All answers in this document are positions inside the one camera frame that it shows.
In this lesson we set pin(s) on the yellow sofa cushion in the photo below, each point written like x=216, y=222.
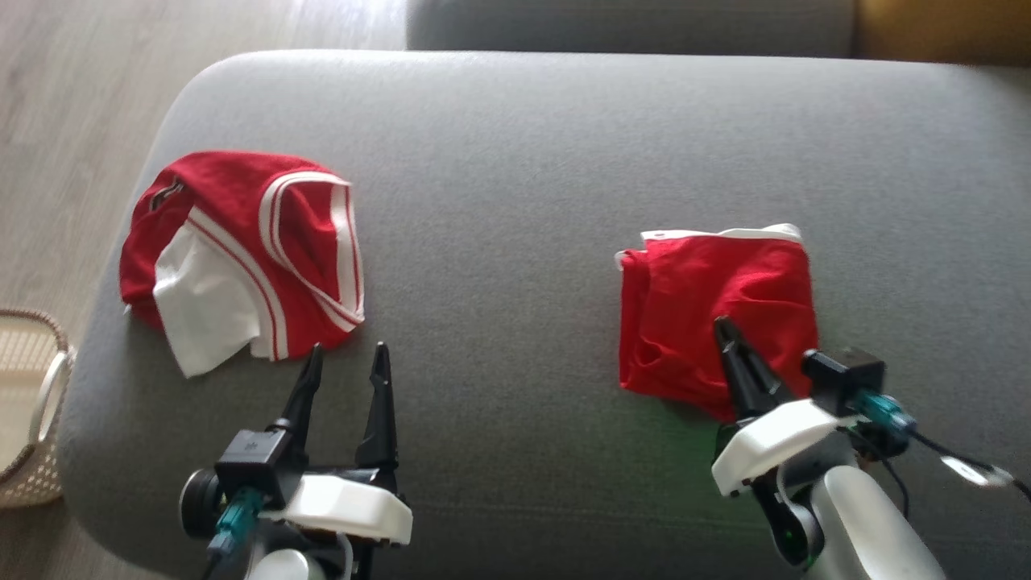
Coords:
x=942, y=28

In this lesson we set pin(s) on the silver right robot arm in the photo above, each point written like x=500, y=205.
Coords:
x=862, y=515

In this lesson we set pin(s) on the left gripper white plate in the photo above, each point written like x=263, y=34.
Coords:
x=346, y=507

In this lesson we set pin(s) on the grey fabric sofa seat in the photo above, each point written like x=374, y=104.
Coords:
x=523, y=201

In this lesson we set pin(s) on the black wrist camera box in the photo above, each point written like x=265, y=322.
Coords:
x=250, y=455
x=846, y=374

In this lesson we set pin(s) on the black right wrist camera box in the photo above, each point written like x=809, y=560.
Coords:
x=846, y=374

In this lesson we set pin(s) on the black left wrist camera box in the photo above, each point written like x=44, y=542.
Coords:
x=250, y=455

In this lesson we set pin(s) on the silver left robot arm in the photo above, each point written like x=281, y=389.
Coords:
x=282, y=568

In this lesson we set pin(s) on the beige woven laundry basket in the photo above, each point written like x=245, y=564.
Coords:
x=24, y=403

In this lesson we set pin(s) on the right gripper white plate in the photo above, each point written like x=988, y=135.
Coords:
x=765, y=443

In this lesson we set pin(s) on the red shorts white waistband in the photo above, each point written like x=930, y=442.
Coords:
x=709, y=322

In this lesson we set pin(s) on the red Bulls 23 jersey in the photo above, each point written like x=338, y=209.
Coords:
x=233, y=193

